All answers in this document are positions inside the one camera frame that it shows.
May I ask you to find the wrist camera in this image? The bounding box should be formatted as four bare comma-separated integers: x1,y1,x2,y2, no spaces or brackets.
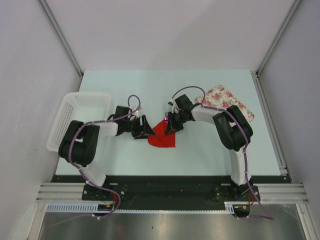
131,106,140,118
168,98,179,112

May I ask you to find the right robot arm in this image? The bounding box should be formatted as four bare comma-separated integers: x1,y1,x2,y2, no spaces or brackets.
164,94,253,201

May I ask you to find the right aluminium frame post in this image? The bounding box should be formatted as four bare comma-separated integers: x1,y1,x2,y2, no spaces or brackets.
255,0,304,78

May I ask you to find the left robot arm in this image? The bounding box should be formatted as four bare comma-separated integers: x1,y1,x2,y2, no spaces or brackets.
58,105,156,200

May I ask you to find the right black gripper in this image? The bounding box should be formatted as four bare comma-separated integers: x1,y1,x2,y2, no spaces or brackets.
165,111,188,136

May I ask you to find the left aluminium frame post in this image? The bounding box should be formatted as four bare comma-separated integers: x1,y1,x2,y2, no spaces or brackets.
36,0,84,78

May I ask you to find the floral tray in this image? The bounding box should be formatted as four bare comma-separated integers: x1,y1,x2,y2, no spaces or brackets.
203,85,255,122

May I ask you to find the red paper napkin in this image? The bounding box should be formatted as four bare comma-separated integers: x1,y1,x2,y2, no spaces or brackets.
147,119,176,148

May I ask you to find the white plastic basket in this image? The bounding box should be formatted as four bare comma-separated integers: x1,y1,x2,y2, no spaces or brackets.
46,92,112,152

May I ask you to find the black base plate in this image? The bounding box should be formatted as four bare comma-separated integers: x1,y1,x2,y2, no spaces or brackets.
51,175,292,211

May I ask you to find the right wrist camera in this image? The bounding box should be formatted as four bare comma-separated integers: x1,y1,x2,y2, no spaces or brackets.
168,98,179,112

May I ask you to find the white cable duct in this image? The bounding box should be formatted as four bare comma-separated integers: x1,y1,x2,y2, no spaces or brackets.
46,201,251,215

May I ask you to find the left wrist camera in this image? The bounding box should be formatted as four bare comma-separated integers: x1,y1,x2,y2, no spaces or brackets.
131,106,140,118

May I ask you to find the aluminium frame post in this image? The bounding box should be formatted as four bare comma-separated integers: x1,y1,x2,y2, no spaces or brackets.
36,0,84,78
255,0,304,78

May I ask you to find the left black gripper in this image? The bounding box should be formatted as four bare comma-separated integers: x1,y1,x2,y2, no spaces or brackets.
123,115,156,140

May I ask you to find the iridescent fork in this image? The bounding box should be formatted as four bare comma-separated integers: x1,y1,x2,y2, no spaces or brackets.
164,112,169,124

